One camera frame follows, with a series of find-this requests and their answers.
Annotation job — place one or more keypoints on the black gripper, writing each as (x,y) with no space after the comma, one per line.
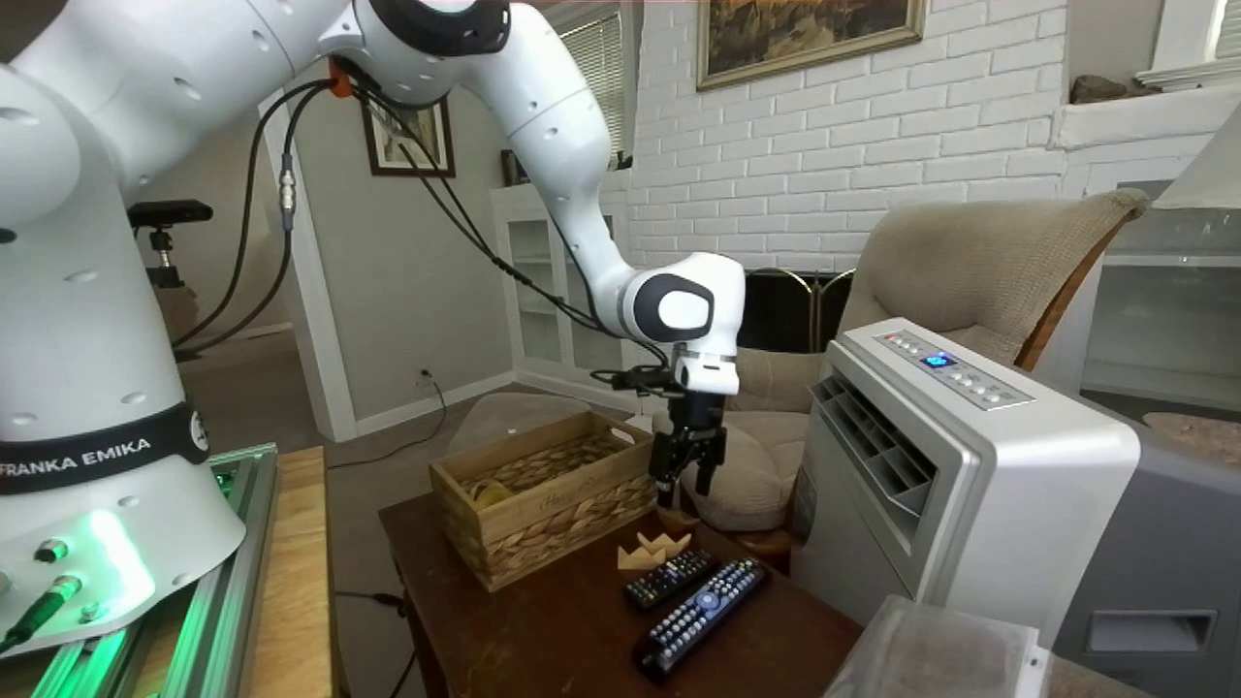
(695,437)

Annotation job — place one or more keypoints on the tan wooden block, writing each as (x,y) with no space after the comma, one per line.
(649,552)

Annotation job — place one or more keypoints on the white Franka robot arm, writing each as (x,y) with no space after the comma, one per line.
(120,91)

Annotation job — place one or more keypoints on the small black remote control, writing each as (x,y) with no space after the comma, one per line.
(669,578)

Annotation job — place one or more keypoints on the large black remote control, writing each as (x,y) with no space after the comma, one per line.
(695,617)

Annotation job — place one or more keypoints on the woven wicker basket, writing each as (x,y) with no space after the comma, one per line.
(534,498)

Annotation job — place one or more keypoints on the black brass fireplace screen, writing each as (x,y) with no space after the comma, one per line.
(791,311)

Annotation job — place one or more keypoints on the white portable air conditioner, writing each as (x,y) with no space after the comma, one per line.
(952,480)

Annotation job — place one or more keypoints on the clear plastic container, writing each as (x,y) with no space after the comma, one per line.
(936,652)

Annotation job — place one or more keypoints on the beige glider armchair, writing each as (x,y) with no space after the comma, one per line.
(993,278)

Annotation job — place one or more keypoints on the light wooden robot table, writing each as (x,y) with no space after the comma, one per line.
(293,634)

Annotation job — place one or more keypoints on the framed landscape painting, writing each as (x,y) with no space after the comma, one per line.
(743,40)

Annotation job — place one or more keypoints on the grey storage bin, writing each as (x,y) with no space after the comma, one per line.
(1159,595)

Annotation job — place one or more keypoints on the framed picture dark frame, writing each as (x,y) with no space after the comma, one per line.
(408,143)

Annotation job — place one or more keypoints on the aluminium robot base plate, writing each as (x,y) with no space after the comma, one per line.
(194,607)

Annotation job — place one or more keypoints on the black camera stand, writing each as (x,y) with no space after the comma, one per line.
(156,219)

